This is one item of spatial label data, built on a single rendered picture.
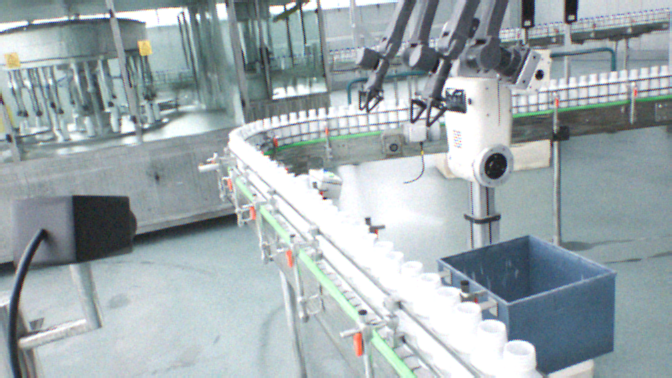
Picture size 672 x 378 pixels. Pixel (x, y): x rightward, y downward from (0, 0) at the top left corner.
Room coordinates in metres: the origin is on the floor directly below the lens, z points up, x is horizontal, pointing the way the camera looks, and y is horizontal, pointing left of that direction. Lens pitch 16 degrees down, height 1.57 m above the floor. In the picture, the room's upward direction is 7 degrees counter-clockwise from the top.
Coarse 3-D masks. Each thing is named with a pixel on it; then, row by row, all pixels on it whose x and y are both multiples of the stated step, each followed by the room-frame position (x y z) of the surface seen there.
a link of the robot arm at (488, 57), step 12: (492, 0) 1.73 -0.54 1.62; (504, 0) 1.73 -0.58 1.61; (492, 12) 1.72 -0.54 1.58; (504, 12) 1.73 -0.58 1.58; (480, 24) 1.74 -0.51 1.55; (492, 24) 1.71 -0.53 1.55; (480, 36) 1.71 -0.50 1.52; (492, 36) 1.68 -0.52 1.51; (468, 48) 1.74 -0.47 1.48; (480, 48) 1.68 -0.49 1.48; (492, 48) 1.68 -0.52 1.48; (480, 60) 1.66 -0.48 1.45; (492, 60) 1.68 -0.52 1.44
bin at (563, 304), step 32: (448, 256) 1.40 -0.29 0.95; (480, 256) 1.43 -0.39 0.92; (512, 256) 1.46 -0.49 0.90; (544, 256) 1.42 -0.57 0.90; (576, 256) 1.31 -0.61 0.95; (480, 288) 1.19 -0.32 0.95; (512, 288) 1.46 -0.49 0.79; (544, 288) 1.42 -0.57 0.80; (576, 288) 1.16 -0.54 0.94; (608, 288) 1.19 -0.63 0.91; (512, 320) 1.10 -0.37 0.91; (544, 320) 1.13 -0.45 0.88; (576, 320) 1.16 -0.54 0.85; (608, 320) 1.19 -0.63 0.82; (544, 352) 1.13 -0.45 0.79; (576, 352) 1.16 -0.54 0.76; (608, 352) 1.19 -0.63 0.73
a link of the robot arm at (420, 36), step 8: (424, 0) 2.17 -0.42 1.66; (432, 0) 2.16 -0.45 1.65; (424, 8) 2.16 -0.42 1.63; (432, 8) 2.16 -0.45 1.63; (424, 16) 2.15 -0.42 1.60; (432, 16) 2.16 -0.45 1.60; (416, 24) 2.17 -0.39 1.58; (424, 24) 2.15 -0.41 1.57; (416, 32) 2.15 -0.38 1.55; (424, 32) 2.14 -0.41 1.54; (416, 40) 2.13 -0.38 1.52; (424, 40) 2.13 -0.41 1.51; (400, 56) 2.19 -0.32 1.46
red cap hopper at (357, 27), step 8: (352, 0) 8.22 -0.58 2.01; (352, 8) 8.82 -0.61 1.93; (352, 16) 8.82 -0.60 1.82; (352, 24) 8.82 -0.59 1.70; (360, 24) 8.23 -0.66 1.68; (368, 24) 8.23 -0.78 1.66; (352, 32) 8.86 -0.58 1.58; (360, 32) 8.87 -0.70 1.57; (368, 32) 8.23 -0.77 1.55; (408, 40) 8.82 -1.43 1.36; (360, 48) 8.22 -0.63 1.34; (408, 80) 8.83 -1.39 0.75; (416, 80) 8.23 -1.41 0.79; (360, 88) 8.82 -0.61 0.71; (408, 88) 8.83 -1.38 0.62; (416, 88) 8.23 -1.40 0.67; (416, 96) 8.23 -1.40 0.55
